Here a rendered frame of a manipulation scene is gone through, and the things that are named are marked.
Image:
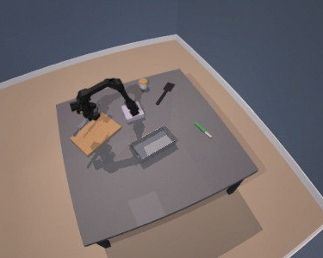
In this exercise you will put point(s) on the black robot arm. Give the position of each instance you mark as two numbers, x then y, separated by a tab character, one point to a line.
84	95

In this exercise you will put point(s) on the light wooden board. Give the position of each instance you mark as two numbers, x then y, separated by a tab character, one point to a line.
95	133

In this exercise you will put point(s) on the white jar with orange lid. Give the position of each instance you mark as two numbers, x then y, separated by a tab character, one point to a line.
143	83

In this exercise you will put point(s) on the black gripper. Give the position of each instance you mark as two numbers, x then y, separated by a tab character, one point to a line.
88	114

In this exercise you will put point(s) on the green rectangular bar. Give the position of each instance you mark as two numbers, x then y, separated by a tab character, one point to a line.
202	129

